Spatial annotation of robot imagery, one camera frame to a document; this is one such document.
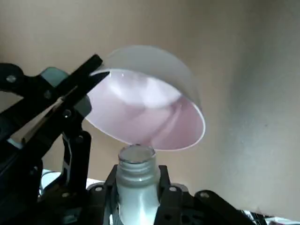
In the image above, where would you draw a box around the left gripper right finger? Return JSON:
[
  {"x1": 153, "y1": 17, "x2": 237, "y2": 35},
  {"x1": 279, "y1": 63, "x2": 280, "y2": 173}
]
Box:
[{"x1": 154, "y1": 165, "x2": 256, "y2": 225}]

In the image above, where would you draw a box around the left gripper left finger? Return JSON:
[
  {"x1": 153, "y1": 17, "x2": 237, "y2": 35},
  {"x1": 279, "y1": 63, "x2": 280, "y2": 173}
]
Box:
[{"x1": 37, "y1": 164, "x2": 122, "y2": 225}]

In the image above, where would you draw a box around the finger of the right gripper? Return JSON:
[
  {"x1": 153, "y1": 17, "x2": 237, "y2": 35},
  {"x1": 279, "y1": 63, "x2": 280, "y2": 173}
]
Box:
[
  {"x1": 22, "y1": 71, "x2": 111, "y2": 192},
  {"x1": 0, "y1": 54, "x2": 104, "y2": 141}
]

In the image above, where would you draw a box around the pink bowl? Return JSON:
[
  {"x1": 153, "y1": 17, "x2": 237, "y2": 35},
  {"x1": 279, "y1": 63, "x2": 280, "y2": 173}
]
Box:
[{"x1": 85, "y1": 45, "x2": 207, "y2": 152}]

